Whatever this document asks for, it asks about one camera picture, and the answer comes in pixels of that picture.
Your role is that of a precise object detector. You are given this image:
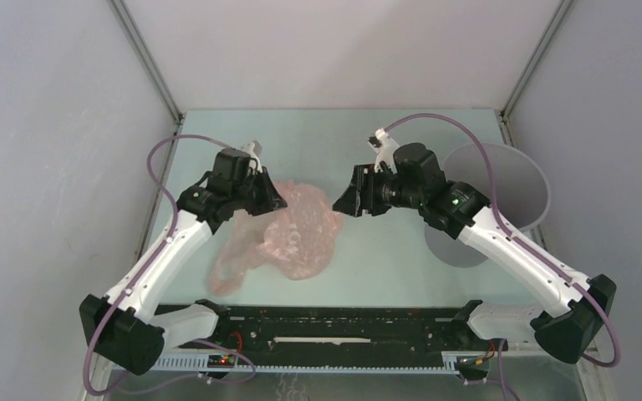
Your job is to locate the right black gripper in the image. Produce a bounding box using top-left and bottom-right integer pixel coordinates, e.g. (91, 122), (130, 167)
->
(333, 163), (425, 216)

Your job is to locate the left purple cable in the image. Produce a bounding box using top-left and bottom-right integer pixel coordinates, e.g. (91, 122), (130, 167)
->
(81, 134), (258, 398)

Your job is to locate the pink plastic trash bag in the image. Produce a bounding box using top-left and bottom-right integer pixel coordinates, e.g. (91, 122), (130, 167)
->
(208, 180), (344, 296)

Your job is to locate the right metal corner post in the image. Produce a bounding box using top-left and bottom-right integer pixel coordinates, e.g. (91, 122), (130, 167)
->
(500, 0), (577, 120)

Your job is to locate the metal corner post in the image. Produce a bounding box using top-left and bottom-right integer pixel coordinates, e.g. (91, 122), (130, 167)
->
(500, 0), (577, 120)
(106, 0), (183, 124)

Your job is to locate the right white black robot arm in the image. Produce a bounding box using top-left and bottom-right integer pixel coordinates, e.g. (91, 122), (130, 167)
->
(333, 143), (616, 363)

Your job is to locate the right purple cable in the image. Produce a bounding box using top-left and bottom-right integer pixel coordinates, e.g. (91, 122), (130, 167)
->
(383, 113), (622, 368)

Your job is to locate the white cable duct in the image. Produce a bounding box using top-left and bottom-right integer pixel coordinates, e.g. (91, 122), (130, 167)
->
(150, 353), (459, 375)

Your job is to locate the grey trash bin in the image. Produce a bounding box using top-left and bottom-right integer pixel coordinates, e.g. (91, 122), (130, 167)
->
(425, 144), (552, 268)

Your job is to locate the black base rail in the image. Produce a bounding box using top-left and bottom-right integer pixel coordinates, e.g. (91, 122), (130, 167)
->
(160, 302), (522, 369)

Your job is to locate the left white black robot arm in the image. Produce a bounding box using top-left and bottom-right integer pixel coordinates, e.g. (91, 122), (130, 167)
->
(79, 141), (287, 375)

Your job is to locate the left metal corner post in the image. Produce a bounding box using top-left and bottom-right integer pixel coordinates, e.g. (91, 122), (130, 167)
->
(106, 0), (183, 124)

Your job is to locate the purple cable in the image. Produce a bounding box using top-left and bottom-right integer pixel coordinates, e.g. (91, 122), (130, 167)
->
(81, 134), (258, 398)
(383, 113), (622, 368)

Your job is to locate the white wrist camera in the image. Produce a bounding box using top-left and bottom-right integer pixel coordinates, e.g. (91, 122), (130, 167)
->
(239, 140), (262, 174)
(368, 128), (400, 174)

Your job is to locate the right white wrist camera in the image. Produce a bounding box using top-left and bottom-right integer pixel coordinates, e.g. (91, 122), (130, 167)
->
(368, 128), (400, 174)

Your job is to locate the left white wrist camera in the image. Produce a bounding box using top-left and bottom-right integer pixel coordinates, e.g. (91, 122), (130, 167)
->
(239, 140), (262, 174)

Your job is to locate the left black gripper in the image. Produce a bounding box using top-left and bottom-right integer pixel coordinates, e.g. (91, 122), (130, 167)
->
(232, 166), (288, 217)

